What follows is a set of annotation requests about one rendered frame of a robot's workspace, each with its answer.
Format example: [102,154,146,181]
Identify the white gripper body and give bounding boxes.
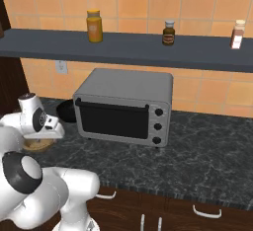
[23,116,65,141]

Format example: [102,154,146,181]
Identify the tan wooden bowl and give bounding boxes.
[21,138,55,153]

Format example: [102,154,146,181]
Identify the black bowl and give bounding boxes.
[55,99,79,123]

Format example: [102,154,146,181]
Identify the dark wooden cabinet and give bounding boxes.
[0,0,31,117]

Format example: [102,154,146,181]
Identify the dark wooden cabinet door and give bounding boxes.
[86,204,153,231]
[150,213,199,231]

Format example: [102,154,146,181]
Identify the silver toaster oven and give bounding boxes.
[72,67,175,148]

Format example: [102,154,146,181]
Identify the dark wooden drawer front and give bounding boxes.
[86,186,170,221]
[166,197,253,231]

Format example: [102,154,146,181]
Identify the yellow jar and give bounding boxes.
[86,9,104,43]

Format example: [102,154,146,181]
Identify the brown bottle with white cap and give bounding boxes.
[161,20,176,47]

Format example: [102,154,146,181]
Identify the brown and white spice shaker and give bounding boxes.
[229,19,247,50]

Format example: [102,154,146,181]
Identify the white wall outlet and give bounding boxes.
[54,59,68,75]

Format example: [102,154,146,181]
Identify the white drawer handle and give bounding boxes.
[95,191,118,200]
[192,204,222,219]

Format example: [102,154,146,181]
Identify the dark grey wall shelf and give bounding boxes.
[0,28,253,74]

